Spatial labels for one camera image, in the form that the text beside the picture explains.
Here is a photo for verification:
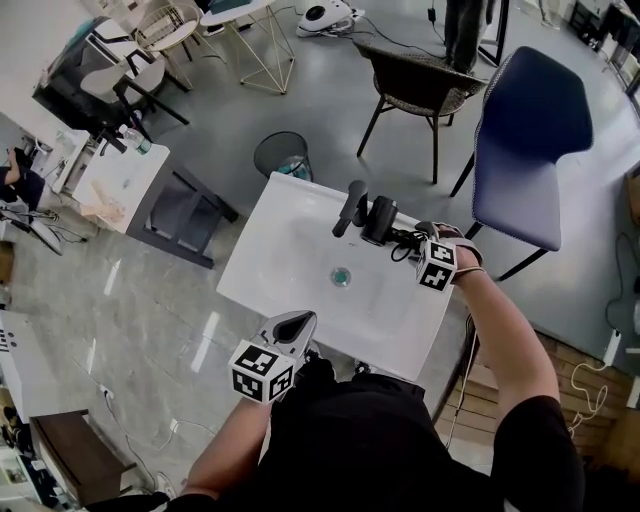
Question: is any black looped cable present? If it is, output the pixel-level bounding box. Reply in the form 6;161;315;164
603;231;640;332

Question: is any person's black shirt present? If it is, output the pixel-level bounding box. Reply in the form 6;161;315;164
84;355;587;512

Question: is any white table with gold legs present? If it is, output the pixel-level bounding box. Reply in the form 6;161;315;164
199;0;297;96

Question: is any person's right hand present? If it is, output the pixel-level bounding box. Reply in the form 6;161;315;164
448;225;485;270

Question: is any white floor appliance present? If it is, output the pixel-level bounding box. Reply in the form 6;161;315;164
295;0;367;39

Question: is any black metal frame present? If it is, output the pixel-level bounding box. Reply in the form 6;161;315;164
476;0;512;69

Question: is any black sink faucet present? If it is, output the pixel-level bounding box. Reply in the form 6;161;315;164
331;179;372;239

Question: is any white coiled cable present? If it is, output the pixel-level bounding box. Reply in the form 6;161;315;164
566;359;615;442

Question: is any gold wire chair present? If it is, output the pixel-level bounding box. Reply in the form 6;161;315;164
133;3;229;92

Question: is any brown cardboard box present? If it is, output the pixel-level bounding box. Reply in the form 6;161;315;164
623;166;640;227

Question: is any dark wicker chair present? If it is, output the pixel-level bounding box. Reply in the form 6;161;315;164
351;38;490;186

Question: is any black mesh waste bin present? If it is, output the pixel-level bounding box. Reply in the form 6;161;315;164
252;130;314;183

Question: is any white box appliance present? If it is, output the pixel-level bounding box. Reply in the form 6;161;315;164
0;308;60;425

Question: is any person's left forearm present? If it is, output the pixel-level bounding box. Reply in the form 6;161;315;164
180;398;275;499

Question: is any white chair with black legs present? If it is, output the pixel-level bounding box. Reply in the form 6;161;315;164
78;52;192;142

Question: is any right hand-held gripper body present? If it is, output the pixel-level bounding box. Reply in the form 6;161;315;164
414;223;459;294

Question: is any clear water bottle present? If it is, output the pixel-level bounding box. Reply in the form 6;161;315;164
117;124;153;156

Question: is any brown wooden cabinet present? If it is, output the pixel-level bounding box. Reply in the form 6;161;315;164
28;408;138;507

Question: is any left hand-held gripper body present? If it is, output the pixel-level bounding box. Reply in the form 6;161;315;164
228;309;319;405

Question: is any white floor cable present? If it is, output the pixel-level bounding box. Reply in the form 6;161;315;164
98;383;217;494

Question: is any black hair dryer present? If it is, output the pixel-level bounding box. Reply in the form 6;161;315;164
359;195;427;265

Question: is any black floor cable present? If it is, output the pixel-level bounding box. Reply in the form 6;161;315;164
349;8;447;49

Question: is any white sink counter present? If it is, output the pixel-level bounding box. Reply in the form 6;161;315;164
215;170;454;384

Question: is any person's right forearm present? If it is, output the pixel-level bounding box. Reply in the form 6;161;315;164
451;258;562;405

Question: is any blue padded chair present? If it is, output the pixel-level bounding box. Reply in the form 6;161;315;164
449;45;597;282

